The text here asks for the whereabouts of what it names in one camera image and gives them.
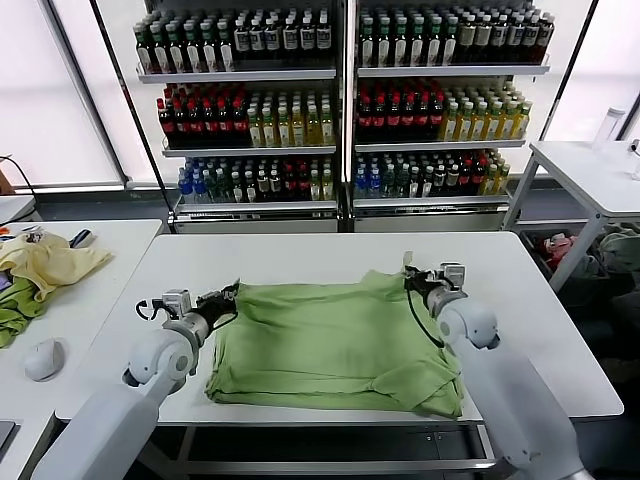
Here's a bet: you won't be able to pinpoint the grey green clothes pile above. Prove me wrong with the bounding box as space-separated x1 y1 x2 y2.
595 223 640 272

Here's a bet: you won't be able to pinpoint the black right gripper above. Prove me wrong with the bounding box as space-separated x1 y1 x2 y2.
402 252 444 300

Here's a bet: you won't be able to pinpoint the black storage bin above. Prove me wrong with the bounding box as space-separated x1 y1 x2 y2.
517 229 609 295

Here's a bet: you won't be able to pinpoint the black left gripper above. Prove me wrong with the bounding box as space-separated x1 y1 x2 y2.
193 283 241 327

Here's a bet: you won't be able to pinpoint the drinks shelving unit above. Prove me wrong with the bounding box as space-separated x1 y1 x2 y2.
133 0 345 235
347 0 551 233

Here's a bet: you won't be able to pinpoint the red cap cola bottle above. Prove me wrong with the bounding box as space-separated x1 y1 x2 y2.
171 100 188 148
414 97 430 145
156 98 173 148
354 97 370 145
231 100 248 148
428 97 444 145
215 100 232 148
186 100 202 148
369 97 385 145
384 97 400 145
399 97 415 145
200 100 217 148

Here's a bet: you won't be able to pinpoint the white computer mouse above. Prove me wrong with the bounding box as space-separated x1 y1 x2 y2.
23 337 66 382

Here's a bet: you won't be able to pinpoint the pale yellow crumpled garment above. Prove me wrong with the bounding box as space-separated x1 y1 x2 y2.
0 233 114 302

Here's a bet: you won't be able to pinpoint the beige label drink bottle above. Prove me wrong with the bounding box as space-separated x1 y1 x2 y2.
473 17 490 65
457 17 475 65

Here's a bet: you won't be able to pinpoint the grey label dark bottle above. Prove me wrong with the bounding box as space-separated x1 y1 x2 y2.
536 17 553 62
520 17 537 64
505 17 522 65
489 17 506 65

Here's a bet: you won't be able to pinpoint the blue and white small object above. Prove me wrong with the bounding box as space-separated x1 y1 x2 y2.
68 227 97 249

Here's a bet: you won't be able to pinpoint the pink red clothes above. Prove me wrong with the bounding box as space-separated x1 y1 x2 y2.
541 234 577 267

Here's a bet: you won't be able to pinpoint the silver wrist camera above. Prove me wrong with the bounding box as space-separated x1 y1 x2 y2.
160 288 194 319
438 263 468 292

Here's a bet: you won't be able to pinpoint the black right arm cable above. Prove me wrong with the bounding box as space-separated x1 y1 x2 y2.
405 287 447 350

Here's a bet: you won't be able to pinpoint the green crumpled garment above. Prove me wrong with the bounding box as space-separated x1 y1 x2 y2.
0 276 50 350

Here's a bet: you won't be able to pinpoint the small white table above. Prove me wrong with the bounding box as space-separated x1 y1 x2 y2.
0 194 39 225

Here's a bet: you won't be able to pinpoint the white label dark bottle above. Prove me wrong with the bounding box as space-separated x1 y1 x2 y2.
264 17 280 62
248 18 265 62
315 15 332 61
233 18 250 62
281 16 298 62
299 15 315 61

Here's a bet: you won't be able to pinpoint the light green t-shirt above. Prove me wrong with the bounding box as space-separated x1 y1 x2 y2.
203 268 466 419

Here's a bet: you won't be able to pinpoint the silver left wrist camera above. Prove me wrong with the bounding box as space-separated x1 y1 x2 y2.
160 288 194 319

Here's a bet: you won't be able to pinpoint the white side table with legs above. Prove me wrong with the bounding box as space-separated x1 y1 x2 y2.
500 139 640 295

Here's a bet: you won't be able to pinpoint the clear plastic tumbler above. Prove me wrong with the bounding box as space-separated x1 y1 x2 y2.
594 107 626 150

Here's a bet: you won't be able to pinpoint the green cap dark tea bottle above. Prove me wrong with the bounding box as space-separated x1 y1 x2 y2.
374 20 391 68
201 22 218 73
185 22 202 74
407 20 424 68
441 20 457 67
424 20 441 68
357 20 374 68
391 20 408 68
135 23 153 75
218 21 234 73
169 23 186 74
152 23 170 75

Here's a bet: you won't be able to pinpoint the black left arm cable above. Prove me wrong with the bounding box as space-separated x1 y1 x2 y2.
135 298 164 321

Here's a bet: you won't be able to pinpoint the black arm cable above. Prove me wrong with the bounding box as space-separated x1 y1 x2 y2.
405 287 447 350
135 298 164 321

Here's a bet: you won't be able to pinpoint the thin black background cable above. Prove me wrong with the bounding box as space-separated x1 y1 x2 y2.
0 153 39 222

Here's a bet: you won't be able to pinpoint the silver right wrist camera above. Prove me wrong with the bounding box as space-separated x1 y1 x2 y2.
438 263 468 292

